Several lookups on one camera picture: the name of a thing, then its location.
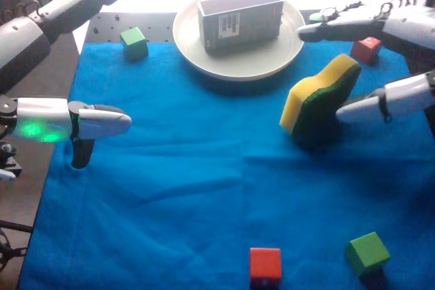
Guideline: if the blue cloth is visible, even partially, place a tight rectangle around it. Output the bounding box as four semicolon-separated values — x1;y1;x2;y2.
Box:
18;40;435;290

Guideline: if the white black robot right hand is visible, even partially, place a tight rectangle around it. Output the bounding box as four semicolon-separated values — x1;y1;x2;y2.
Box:
0;0;133;170

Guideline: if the red wooden block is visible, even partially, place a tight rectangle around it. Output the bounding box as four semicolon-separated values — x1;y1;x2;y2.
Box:
350;36;383;65

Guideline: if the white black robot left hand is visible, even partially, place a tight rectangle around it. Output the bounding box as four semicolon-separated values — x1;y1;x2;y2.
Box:
297;0;435;125

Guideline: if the yellow green sponge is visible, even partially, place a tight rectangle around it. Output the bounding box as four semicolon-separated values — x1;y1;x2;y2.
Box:
279;53;363;147

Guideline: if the orange wooden block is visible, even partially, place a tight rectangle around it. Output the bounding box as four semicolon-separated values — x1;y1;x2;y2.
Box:
249;247;283;289

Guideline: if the black cable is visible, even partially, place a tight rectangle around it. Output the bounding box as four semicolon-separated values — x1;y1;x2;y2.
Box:
0;230;28;271
0;220;35;234

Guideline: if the grey rectangular box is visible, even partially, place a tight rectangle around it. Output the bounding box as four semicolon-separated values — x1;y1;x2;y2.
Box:
196;0;285;55

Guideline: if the green wooden block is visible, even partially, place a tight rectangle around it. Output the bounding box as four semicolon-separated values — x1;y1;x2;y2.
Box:
345;231;392;278
120;26;150;62

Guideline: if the cream round plate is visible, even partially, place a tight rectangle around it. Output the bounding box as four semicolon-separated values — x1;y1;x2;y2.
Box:
172;0;306;82

